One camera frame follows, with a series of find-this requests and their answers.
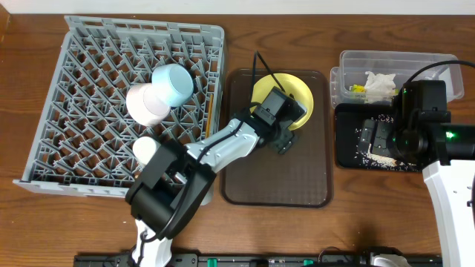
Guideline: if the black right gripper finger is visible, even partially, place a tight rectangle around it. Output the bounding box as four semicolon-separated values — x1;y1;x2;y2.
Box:
372;120;393;155
358;119;378;152

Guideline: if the yellow round plate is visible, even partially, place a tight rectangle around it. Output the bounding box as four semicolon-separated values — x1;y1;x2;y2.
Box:
251;73;314;131

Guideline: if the wooden chopstick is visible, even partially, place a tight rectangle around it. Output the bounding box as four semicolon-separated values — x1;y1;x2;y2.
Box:
205;94;214;138

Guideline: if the light blue bowl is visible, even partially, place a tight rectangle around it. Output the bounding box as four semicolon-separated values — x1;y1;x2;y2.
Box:
151;64;194;108

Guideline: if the pink white bowl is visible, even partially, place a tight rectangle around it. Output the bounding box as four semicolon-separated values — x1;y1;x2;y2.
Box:
126;83;171;127

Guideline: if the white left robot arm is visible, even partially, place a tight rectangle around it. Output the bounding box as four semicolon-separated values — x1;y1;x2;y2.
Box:
125;87;309;266

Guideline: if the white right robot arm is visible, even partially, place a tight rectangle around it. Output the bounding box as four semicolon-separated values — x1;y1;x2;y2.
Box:
335;80;474;266

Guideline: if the spilled rice food waste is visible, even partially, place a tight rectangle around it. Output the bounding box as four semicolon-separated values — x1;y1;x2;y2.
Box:
350;122;417;171

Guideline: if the black waste tray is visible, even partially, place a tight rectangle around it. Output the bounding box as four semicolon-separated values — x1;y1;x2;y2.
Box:
335;103;422;173

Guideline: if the clear plastic waste bin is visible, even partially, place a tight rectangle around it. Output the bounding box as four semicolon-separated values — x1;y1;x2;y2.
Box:
330;50;457;108

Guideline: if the grey plastic dishwasher rack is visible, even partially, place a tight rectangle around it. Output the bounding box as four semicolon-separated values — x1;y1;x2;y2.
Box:
16;16;226;198

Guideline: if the yellow green wrapper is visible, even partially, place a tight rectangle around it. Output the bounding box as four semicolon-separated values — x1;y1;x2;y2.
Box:
350;85;367;101

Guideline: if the crumpled white napkin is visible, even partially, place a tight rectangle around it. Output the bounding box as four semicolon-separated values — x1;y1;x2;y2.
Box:
364;71;396;103

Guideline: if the dark brown serving tray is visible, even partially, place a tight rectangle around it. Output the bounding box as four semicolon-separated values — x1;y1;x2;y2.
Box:
220;70;333;208

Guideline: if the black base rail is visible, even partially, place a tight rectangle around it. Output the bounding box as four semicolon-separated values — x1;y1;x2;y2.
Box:
73;246;442;267

